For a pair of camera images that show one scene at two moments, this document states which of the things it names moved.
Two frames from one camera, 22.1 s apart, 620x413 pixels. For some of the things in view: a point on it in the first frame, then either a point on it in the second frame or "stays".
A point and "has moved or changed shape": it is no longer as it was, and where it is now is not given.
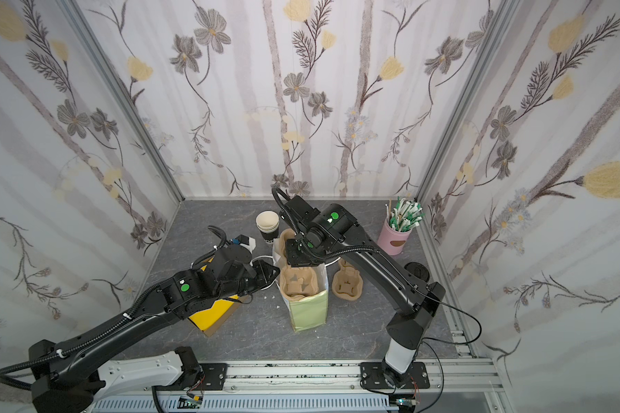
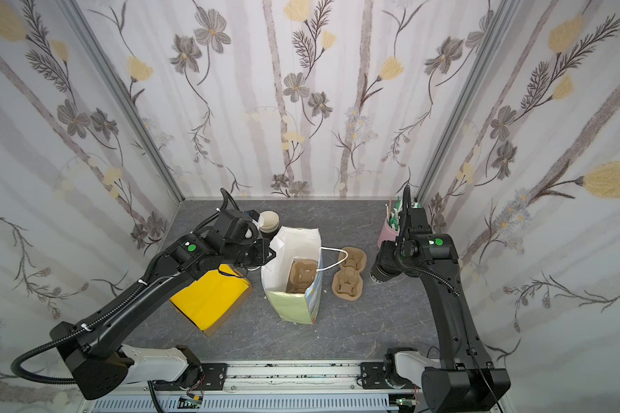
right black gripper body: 300,253 -> 387,269
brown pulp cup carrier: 295,283 has moved or changed shape
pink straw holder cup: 392,242 stays
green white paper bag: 304,311 has moved or changed shape
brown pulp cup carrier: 347,282 stays
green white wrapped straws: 405,214 stays
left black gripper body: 258,271 -> 261,252
